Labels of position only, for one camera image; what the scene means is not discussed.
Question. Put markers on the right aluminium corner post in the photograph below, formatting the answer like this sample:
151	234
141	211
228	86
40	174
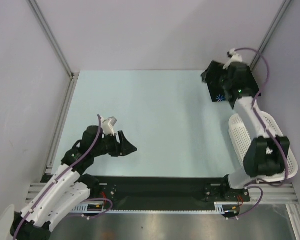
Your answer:
266	19

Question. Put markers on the black t-shirt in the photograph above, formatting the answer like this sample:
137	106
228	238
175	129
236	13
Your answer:
245	84

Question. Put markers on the white slotted cable duct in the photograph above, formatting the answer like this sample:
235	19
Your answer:
182	206

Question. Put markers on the left aluminium corner post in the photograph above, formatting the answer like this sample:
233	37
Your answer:
43	23

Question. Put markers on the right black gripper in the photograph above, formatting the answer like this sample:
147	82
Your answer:
212	75

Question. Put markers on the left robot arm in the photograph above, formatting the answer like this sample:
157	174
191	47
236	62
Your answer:
70	185

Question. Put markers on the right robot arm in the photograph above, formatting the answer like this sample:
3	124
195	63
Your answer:
267	153

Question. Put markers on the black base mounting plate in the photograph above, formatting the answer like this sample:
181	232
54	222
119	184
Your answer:
121	190

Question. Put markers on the aluminium frame rail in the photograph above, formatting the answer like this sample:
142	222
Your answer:
271	195

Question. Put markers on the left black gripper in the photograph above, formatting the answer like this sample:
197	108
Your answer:
123	148

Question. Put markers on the aluminium corner post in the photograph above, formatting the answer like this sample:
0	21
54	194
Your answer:
43	23
266	19

